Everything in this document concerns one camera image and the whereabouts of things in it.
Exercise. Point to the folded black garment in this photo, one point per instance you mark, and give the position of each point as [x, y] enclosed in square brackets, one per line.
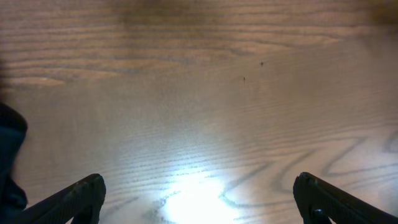
[13, 132]

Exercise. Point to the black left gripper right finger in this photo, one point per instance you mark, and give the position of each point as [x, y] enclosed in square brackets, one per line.
[320, 202]

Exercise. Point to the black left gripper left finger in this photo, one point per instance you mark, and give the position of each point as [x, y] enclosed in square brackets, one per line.
[80, 203]

